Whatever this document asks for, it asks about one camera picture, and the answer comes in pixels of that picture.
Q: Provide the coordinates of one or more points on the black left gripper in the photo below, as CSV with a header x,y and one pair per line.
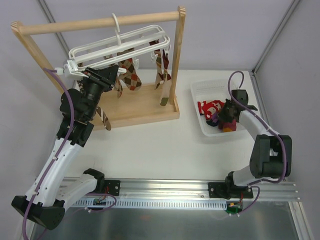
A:
x,y
100,75

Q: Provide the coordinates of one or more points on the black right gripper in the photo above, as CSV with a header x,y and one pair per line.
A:
x,y
225,114

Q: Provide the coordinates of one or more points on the purple orange striped sock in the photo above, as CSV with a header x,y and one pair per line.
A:
x,y
226,127

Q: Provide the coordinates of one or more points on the white plastic clip hanger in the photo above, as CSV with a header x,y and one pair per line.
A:
x,y
128,45

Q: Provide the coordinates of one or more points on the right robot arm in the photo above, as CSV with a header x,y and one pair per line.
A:
x,y
271,156

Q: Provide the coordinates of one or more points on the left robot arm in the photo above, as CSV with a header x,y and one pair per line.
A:
x,y
45,203

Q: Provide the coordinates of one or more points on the wooden hanger rack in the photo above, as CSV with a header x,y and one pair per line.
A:
x,y
133,107

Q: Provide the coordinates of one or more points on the red white sock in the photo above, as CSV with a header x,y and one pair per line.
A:
x,y
208,108

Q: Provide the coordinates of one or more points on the argyle sock right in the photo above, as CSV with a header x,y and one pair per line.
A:
x,y
136,81

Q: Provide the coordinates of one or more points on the white plastic basket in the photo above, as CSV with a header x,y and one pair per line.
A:
x,y
209,97

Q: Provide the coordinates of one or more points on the brown striped sock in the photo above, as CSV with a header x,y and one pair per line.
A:
x,y
104,119
79,85

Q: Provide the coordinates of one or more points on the beige patterned sock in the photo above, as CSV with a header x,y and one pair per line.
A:
x,y
162,75

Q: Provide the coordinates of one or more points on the green circuit board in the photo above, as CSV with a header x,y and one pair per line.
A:
x,y
233,208

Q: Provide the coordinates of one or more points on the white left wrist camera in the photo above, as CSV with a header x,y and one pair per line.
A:
x,y
70,70

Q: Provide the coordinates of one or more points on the aluminium mounting rail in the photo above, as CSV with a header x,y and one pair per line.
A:
x,y
183,194

